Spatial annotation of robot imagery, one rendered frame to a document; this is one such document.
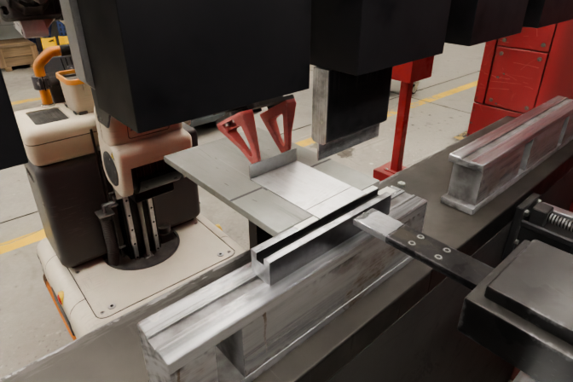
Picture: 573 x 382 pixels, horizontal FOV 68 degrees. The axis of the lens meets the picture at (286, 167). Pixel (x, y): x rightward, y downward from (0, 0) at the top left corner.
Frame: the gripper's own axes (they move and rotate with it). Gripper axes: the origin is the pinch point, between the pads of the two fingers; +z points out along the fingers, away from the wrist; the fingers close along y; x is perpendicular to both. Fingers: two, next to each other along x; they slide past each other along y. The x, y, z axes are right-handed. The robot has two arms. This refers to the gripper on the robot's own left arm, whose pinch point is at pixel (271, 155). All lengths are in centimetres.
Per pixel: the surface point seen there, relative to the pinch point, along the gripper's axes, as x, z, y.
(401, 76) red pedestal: 82, -18, 156
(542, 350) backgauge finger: -32.4, 19.9, -6.7
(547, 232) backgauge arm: -14, 28, 41
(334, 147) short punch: -16.1, 1.6, -3.7
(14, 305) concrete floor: 162, 23, -27
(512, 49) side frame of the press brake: -1, -6, 84
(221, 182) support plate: 1.7, 1.3, -8.0
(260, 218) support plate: -7.0, 6.5, -9.5
